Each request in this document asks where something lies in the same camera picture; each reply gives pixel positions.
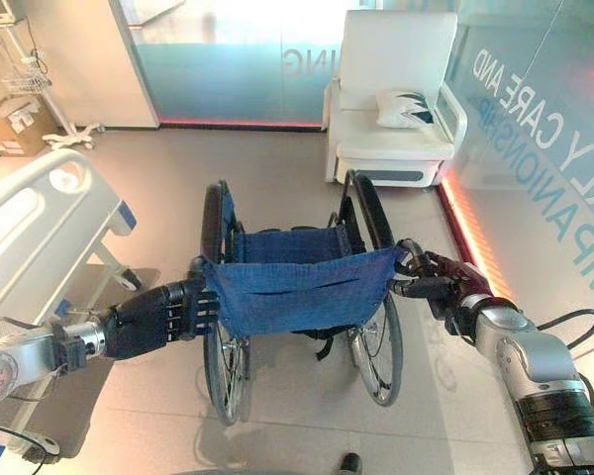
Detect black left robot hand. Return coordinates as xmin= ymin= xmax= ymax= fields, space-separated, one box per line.
xmin=100 ymin=276 xmax=223 ymax=361

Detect white hospital bed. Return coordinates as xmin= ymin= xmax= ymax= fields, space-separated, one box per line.
xmin=0 ymin=146 xmax=145 ymax=318

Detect white rolling monitor stand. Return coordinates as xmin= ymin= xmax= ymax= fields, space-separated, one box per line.
xmin=0 ymin=0 xmax=105 ymax=152

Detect white patterned cushion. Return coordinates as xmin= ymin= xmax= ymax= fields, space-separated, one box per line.
xmin=374 ymin=88 xmax=440 ymax=134

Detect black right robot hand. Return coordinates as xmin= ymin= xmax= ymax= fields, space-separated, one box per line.
xmin=393 ymin=249 xmax=494 ymax=338

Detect white armchair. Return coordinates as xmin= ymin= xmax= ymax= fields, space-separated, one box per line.
xmin=322 ymin=9 xmax=469 ymax=190

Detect cardboard box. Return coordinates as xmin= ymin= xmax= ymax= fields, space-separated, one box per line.
xmin=0 ymin=94 xmax=49 ymax=158

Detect blue fabric wheelchair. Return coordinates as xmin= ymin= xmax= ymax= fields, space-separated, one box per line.
xmin=187 ymin=168 xmax=410 ymax=428

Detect dark robot foot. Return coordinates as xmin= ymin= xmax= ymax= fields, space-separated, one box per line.
xmin=337 ymin=438 xmax=363 ymax=475

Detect wire basket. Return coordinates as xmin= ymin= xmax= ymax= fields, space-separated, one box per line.
xmin=2 ymin=62 xmax=50 ymax=93

